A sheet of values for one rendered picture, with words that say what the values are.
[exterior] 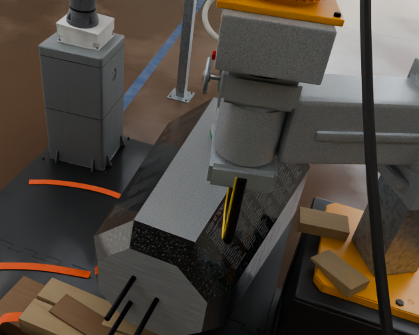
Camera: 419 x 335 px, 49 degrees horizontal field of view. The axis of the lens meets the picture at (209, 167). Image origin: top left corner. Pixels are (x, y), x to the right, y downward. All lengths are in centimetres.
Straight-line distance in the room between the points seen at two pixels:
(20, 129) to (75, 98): 84
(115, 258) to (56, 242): 107
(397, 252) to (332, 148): 59
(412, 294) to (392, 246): 21
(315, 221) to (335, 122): 68
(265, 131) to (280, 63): 25
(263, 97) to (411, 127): 46
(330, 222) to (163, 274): 70
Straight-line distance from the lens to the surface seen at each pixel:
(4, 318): 232
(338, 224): 194
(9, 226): 296
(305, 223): 189
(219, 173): 133
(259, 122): 124
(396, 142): 144
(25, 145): 360
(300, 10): 109
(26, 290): 247
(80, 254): 275
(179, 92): 420
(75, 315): 222
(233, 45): 106
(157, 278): 175
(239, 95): 119
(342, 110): 130
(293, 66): 108
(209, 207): 180
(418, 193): 156
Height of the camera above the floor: 207
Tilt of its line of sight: 37 degrees down
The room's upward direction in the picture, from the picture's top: 9 degrees clockwise
